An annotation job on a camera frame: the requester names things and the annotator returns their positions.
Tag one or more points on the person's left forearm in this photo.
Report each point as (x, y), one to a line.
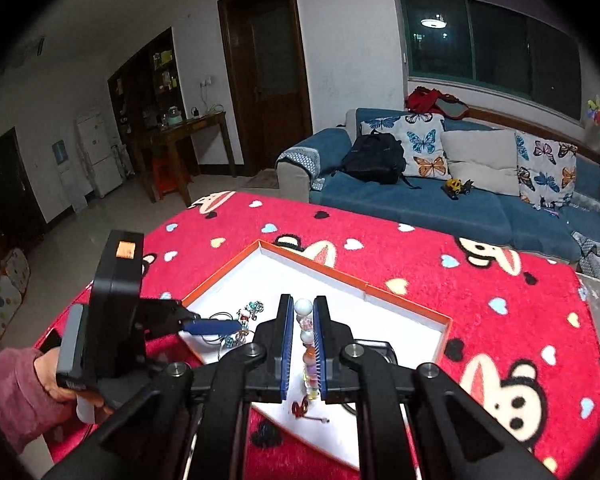
(10, 395)

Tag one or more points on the white fridge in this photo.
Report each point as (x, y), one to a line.
(100, 155)

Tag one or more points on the grey pillow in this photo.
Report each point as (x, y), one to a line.
(480, 160)

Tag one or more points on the red monkey print blanket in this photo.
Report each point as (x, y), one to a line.
(505, 280)

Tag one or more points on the grey patterned sofa throw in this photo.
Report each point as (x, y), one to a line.
(597, 252)
(300, 165)

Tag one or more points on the orange stool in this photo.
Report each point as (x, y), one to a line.
(167, 175)

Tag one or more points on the water dispenser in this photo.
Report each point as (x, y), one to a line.
(70, 185)

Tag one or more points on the person's left hand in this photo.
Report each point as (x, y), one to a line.
(47, 375)

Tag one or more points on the blue sofa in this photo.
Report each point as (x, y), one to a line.
(430, 210)

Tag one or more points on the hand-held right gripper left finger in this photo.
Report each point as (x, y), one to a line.
(284, 360)

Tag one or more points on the dark wooden cabinet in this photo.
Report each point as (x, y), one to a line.
(145, 75)

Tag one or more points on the pale green kettle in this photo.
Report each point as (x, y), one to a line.
(173, 117)

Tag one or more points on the dark window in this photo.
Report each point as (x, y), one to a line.
(495, 45)

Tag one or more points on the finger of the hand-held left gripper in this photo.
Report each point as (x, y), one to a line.
(165, 310)
(210, 327)

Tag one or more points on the white wall socket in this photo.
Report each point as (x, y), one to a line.
(207, 81)

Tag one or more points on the orange cardboard box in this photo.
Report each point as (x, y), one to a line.
(370, 320)

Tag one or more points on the red clothes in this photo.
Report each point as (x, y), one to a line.
(425, 100)

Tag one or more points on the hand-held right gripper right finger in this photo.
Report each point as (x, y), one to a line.
(320, 360)

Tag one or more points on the black backpack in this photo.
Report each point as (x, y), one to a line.
(375, 157)

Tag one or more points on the colourful pinwheel flower toy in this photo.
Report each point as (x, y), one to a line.
(597, 115)

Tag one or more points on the brown wooden door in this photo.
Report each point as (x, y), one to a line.
(275, 60)

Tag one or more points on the yellow toy truck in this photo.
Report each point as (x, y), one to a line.
(457, 187)

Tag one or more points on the wooden desk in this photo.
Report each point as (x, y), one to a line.
(200, 122)

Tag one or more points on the butterfly print pillow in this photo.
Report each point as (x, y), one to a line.
(545, 170)
(425, 145)

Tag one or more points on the silver bangle set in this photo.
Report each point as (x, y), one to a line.
(227, 342)

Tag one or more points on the dark plain door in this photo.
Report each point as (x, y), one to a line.
(5, 185)

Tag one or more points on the polka dot play tent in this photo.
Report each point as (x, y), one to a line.
(0, 290)

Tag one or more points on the red earring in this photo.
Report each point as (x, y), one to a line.
(300, 407)

